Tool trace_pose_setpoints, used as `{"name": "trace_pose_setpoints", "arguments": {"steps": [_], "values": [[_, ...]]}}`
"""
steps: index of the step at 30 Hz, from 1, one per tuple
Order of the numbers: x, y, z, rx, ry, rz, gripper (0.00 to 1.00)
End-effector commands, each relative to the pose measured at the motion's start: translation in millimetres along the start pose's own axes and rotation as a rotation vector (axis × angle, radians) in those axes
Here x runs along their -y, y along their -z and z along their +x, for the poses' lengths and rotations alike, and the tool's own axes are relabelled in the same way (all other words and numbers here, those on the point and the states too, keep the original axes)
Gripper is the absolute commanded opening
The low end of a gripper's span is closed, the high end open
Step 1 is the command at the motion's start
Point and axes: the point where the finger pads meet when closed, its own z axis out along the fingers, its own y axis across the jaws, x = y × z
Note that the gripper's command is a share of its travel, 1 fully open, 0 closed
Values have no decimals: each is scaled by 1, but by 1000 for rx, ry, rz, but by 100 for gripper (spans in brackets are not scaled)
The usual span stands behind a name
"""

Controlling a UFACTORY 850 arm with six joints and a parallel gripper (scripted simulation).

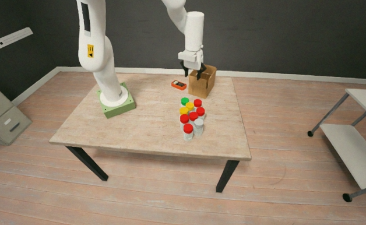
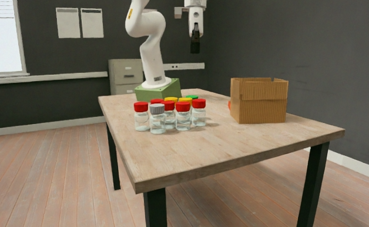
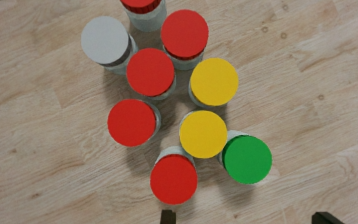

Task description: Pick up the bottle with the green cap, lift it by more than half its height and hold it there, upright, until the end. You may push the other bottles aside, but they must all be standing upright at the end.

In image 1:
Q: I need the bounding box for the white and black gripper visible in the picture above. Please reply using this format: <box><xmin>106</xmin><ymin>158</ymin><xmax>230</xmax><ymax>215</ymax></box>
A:
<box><xmin>180</xmin><ymin>49</ymin><xmax>207</xmax><ymax>80</ymax></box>

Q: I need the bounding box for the bottle with green cap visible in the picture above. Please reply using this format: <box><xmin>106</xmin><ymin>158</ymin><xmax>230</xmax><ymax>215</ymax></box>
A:
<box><xmin>181</xmin><ymin>97</ymin><xmax>189</xmax><ymax>107</ymax></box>

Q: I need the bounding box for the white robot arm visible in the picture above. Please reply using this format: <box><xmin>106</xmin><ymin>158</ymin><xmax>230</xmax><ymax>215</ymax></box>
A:
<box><xmin>77</xmin><ymin>0</ymin><xmax>204</xmax><ymax>107</ymax></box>

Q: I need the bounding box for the brown cardboard box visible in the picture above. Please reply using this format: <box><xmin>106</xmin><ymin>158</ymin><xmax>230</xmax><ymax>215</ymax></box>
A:
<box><xmin>188</xmin><ymin>65</ymin><xmax>217</xmax><ymax>99</ymax></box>

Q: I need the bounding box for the yellow bottle cap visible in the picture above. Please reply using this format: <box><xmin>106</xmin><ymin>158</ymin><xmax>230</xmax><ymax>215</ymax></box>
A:
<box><xmin>180</xmin><ymin>107</ymin><xmax>188</xmax><ymax>116</ymax></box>
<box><xmin>186</xmin><ymin>102</ymin><xmax>194</xmax><ymax>116</ymax></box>

